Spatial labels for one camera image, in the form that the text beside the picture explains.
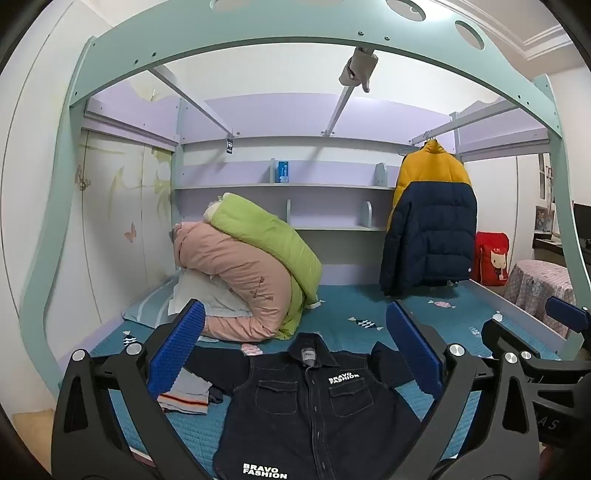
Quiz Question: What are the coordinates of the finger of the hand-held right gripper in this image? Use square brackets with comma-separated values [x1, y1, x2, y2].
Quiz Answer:
[481, 318, 591, 385]
[545, 296, 591, 329]

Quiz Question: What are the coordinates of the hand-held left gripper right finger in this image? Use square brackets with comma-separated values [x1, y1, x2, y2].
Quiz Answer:
[385, 301, 541, 480]

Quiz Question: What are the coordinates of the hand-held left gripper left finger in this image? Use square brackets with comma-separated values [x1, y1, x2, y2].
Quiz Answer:
[50, 299, 218, 480]

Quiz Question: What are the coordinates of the dark denim shirt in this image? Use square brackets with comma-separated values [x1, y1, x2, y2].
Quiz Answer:
[185, 333, 432, 480]

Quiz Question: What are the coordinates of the table with patterned cloth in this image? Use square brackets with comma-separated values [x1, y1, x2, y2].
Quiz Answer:
[503, 259, 575, 340]

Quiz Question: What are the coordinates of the grey striped folded garment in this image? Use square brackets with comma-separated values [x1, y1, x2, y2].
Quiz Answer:
[157, 369, 214, 416]

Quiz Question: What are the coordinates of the light blue striped pillow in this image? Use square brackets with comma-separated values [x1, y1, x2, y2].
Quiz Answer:
[122, 281, 185, 329]

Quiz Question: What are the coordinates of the white pillow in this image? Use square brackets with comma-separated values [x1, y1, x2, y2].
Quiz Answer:
[167, 270, 252, 319]

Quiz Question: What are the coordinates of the red bag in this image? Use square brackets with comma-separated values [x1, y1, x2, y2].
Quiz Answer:
[475, 232, 511, 287]

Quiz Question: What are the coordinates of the blue patterned bed sheet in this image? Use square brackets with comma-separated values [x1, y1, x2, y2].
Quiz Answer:
[58, 281, 561, 480]

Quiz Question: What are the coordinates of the black monitor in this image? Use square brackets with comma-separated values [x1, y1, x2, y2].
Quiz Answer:
[571, 202, 591, 250]

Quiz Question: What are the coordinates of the pink quilt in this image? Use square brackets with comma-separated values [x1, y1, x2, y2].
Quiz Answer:
[173, 222, 301, 343]

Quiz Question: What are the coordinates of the yellow and navy puffer jacket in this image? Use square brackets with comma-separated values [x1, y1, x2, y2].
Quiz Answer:
[379, 138, 478, 296]

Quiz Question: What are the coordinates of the cream cloth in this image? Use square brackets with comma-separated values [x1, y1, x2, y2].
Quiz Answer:
[204, 196, 229, 221]

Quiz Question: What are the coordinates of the green quilt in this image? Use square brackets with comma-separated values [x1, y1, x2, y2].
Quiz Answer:
[210, 193, 323, 341]

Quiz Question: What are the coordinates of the lilac shelf unit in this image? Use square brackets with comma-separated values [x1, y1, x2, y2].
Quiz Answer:
[172, 92, 455, 287]

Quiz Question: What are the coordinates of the grey cloth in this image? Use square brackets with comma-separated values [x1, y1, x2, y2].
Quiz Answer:
[338, 46, 379, 93]

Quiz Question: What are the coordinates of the metal clothes rail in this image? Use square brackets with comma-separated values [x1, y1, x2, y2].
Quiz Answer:
[411, 121, 455, 145]

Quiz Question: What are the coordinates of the teal bunk bed frame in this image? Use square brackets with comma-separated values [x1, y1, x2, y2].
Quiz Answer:
[18, 0, 575, 416]

